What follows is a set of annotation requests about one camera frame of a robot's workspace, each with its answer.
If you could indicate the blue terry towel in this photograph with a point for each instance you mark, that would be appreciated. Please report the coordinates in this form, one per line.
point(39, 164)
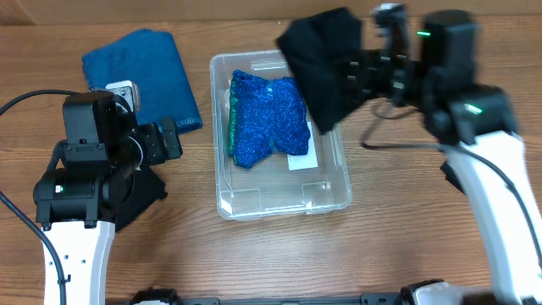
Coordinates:
point(151, 60)

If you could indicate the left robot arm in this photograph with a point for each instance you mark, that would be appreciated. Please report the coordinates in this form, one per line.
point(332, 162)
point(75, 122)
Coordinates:
point(99, 180)

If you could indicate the black cloth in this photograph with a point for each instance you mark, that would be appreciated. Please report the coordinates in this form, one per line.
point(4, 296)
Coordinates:
point(450, 176)
point(324, 54)
point(146, 188)

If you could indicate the clear plastic storage bin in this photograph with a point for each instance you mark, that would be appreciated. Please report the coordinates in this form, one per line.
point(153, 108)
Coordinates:
point(269, 188)

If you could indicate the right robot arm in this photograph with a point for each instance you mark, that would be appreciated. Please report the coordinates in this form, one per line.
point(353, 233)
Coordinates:
point(474, 126)

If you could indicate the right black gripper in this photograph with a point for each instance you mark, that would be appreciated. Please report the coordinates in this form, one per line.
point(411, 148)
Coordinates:
point(353, 79)

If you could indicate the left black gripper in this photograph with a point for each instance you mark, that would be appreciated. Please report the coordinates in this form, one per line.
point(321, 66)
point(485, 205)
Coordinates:
point(157, 152)

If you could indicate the white label in bin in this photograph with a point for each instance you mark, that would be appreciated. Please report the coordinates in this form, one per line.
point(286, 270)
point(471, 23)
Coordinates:
point(307, 161)

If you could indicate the sparkly blue green cloth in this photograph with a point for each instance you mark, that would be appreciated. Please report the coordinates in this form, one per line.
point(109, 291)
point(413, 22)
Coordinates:
point(266, 116)

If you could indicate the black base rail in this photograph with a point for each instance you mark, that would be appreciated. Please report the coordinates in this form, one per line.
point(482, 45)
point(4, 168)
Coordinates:
point(170, 296)

